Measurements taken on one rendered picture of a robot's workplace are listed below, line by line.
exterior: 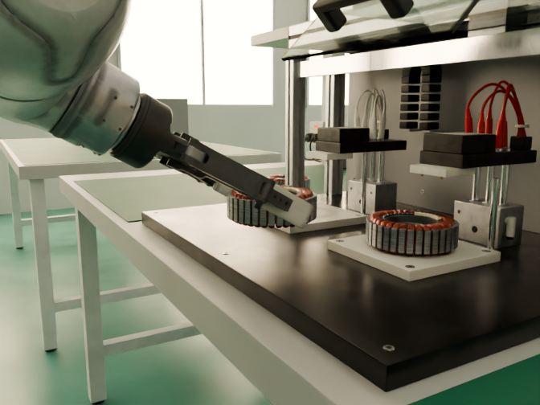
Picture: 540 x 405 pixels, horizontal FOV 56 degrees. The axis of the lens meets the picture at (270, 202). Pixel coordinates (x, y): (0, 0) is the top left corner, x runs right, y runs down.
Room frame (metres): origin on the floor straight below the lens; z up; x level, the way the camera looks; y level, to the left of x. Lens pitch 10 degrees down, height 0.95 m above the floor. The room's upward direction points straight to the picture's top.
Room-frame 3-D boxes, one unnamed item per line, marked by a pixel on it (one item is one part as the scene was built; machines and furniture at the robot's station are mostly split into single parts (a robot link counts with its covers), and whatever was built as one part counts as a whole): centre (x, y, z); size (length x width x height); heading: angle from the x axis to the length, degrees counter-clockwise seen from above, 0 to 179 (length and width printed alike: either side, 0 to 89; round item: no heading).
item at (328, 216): (0.83, -0.06, 0.78); 0.15 x 0.15 x 0.01; 30
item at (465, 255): (0.62, -0.18, 0.78); 0.15 x 0.15 x 0.01; 30
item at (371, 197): (0.90, -0.18, 0.80); 0.08 x 0.05 x 0.06; 30
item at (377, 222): (0.62, -0.18, 0.80); 0.11 x 0.11 x 0.04
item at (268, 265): (0.73, -0.13, 0.76); 0.64 x 0.47 x 0.02; 30
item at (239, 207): (0.62, 0.00, 0.83); 0.11 x 0.11 x 0.04
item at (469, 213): (0.69, -0.30, 0.80); 0.08 x 0.05 x 0.06; 30
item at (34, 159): (2.89, 0.88, 0.38); 1.85 x 1.10 x 0.75; 30
